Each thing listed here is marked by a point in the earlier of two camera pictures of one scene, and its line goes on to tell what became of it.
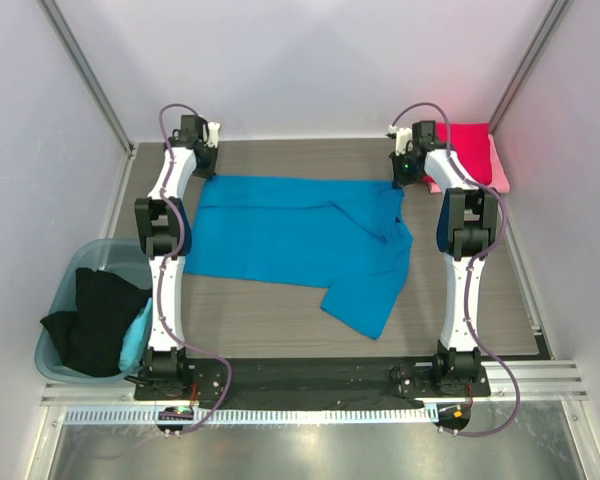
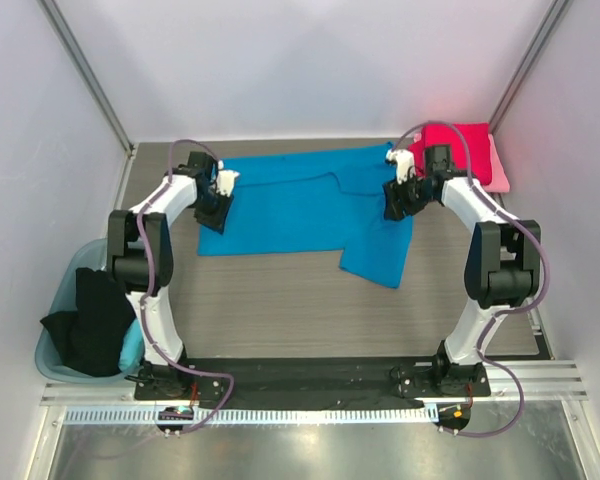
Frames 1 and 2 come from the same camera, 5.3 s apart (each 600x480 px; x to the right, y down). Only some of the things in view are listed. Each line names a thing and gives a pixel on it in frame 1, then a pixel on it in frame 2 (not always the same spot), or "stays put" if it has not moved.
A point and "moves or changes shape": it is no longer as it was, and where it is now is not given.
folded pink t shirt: x=499 y=178 stays put
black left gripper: x=210 y=171 -> x=216 y=222
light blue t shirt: x=136 y=340 stays put
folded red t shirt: x=472 y=143 stays put
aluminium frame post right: x=541 y=37 stays put
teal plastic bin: x=125 y=259 stays put
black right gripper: x=402 y=176 -> x=397 y=198
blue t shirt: x=345 y=235 moves or changes shape
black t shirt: x=88 y=341 stays put
